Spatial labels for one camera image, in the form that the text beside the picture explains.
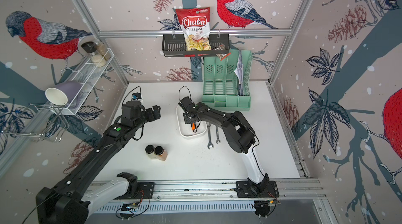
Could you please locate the small snack packet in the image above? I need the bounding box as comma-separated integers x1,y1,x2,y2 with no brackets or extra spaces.
215,44,231,61

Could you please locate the clear glass jar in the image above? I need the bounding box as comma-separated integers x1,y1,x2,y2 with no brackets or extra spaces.
94,39,111,61

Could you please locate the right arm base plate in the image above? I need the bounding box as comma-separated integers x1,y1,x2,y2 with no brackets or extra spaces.
233,181,280,198

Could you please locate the black lid orange spice jar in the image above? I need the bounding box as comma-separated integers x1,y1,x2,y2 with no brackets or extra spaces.
154,146,168,161

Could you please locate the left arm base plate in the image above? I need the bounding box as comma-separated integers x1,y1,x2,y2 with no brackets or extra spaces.
115,182,155,200

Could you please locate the green plastic file organizer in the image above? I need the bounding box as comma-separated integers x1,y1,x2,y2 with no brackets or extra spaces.
202,50,252,111

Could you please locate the orange handled adjustable wrench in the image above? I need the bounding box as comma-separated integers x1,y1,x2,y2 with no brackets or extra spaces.
191,123,197,133

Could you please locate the black lid white jar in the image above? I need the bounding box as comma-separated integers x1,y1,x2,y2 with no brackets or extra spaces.
81,41,106,67

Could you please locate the silver ring end wrench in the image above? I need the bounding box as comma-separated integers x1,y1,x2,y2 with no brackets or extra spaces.
206,122,214,150

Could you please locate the chrome wire cup rack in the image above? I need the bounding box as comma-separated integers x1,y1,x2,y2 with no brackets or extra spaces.
1,103,72,143

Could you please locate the white wire wall shelf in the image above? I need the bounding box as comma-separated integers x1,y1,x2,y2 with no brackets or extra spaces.
62,48,115,115

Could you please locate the black wire hanging basket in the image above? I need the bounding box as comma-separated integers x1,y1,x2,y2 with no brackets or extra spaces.
161,33,230,58

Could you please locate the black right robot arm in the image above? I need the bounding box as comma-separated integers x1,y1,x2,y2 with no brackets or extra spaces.
178,96,279,198

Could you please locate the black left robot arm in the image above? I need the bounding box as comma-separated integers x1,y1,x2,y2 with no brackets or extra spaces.
36,100,161,224

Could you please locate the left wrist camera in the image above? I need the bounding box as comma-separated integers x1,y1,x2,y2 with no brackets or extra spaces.
131,93,143,102

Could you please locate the purple white paper cup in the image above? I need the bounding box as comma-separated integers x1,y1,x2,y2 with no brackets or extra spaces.
45,81,82,106

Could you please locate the white plastic storage box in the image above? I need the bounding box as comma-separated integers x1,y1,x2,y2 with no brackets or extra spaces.
176,106,207,140

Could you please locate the red Chuba chips bag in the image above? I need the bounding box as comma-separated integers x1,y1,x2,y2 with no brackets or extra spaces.
176,7,211,51

